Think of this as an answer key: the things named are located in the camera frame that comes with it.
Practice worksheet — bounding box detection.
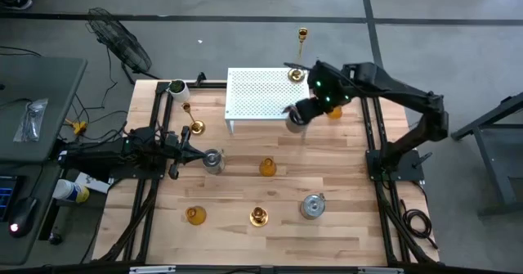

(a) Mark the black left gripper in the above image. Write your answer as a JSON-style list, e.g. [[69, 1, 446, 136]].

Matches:
[[165, 125, 208, 181]]

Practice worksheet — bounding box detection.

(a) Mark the grey label tin candle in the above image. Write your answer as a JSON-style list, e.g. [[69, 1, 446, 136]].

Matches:
[[284, 114, 308, 134]]

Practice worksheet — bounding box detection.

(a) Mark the amber ribbed glass candle holder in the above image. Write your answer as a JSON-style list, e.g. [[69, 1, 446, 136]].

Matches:
[[258, 157, 278, 177], [185, 205, 208, 227], [326, 105, 344, 121]]

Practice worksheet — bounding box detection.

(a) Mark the medium brass candlestick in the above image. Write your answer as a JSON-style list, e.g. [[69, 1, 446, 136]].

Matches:
[[181, 101, 207, 136]]

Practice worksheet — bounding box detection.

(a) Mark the tall brass candlestick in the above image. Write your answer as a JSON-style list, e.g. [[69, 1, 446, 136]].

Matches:
[[287, 27, 310, 83]]

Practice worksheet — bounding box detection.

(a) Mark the short brass candlestick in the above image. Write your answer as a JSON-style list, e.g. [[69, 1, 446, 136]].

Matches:
[[249, 206, 270, 228]]

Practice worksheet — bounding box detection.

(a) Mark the orange label tin candle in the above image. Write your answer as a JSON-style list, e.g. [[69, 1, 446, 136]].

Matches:
[[299, 192, 327, 221]]

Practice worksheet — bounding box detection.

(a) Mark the white perforated metal shelf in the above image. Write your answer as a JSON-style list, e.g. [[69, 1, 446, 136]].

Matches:
[[224, 66, 312, 135]]

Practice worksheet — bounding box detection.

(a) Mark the white pot with green plant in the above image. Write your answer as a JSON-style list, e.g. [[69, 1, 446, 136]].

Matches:
[[167, 79, 191, 104]]

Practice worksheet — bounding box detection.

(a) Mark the white paper sheet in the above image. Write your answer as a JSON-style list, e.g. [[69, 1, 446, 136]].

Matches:
[[74, 171, 112, 195]]

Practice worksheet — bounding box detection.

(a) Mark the yellow plug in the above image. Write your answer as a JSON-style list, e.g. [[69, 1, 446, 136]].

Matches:
[[64, 118, 89, 137]]

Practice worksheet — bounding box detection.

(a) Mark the white bottle yellow cap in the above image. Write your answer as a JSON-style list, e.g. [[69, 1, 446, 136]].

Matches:
[[51, 178, 91, 204]]

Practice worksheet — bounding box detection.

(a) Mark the clear plastic bag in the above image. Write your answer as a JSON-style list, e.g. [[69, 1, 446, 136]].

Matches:
[[13, 97, 49, 143]]

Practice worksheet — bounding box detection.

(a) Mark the black computer mouse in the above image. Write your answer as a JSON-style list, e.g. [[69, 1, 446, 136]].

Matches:
[[7, 195, 38, 239]]

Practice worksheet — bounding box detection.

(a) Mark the black metal table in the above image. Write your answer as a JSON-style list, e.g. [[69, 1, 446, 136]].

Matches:
[[450, 92, 523, 218]]

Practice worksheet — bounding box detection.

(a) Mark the backlit keyboard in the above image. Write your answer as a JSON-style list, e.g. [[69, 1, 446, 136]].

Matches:
[[0, 174, 20, 222]]

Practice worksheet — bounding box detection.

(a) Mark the dark grey desk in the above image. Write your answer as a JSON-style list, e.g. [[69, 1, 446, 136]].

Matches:
[[0, 161, 66, 267]]

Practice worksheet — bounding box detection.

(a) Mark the person's shoe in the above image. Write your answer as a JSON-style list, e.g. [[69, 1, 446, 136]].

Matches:
[[0, 0, 34, 11]]

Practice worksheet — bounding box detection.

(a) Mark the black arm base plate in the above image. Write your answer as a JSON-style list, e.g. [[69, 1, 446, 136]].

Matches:
[[365, 149, 426, 182], [108, 159, 169, 181]]

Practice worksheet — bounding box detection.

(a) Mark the black aluminium frame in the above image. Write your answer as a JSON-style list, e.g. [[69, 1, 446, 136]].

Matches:
[[92, 79, 440, 274]]

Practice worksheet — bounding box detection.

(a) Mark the silver aluminium bracket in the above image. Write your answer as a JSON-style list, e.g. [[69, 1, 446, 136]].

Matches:
[[128, 265, 177, 274], [357, 267, 405, 274]]

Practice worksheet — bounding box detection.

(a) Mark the black wire floor fan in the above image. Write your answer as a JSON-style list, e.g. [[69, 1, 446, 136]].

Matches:
[[84, 7, 161, 85]]

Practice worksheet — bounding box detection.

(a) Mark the coiled black cable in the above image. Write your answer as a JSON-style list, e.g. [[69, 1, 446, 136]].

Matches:
[[399, 199, 439, 250]]

